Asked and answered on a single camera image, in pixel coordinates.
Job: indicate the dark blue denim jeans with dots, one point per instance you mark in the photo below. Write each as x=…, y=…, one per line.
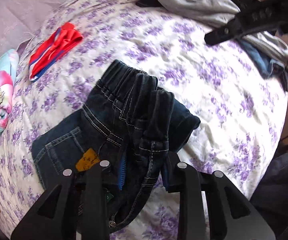
x=127, y=120

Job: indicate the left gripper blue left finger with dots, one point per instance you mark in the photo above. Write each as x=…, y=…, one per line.
x=69, y=204

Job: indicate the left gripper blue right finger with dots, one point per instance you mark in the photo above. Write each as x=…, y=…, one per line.
x=210, y=204

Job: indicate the black garment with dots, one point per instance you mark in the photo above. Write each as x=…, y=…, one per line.
x=149, y=4

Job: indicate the grey sweatpants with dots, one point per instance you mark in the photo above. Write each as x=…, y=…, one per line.
x=216, y=13

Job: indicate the red folded shorts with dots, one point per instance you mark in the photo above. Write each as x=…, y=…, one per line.
x=63, y=40

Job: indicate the light blue jeans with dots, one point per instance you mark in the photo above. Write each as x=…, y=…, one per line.
x=267, y=67

